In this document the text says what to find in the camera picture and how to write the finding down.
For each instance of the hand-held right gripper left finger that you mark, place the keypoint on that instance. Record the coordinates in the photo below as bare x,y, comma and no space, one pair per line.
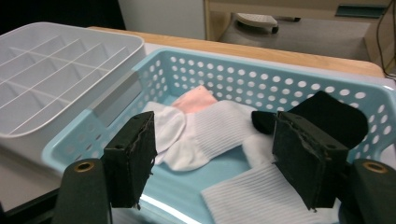
130,161

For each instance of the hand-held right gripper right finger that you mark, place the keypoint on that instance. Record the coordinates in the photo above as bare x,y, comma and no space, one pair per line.
308,161

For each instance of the black sock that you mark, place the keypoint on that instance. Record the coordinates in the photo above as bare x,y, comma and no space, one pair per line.
330,118

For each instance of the white ribbed sock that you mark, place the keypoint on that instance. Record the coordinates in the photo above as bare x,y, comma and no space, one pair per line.
255,199
218,130

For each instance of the pink sock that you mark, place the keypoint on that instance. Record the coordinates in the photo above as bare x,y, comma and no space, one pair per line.
194,101

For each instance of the light blue perforated basket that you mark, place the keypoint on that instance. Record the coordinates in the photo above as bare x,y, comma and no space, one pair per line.
249,77

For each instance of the white divided storage box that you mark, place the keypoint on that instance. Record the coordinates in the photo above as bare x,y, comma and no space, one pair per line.
62,77

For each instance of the white cabinet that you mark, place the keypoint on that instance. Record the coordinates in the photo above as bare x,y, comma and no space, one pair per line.
162,17

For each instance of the grey footrest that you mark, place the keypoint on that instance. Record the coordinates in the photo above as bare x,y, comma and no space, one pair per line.
255,20

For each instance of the black curtain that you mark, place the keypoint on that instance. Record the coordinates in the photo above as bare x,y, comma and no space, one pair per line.
46,12

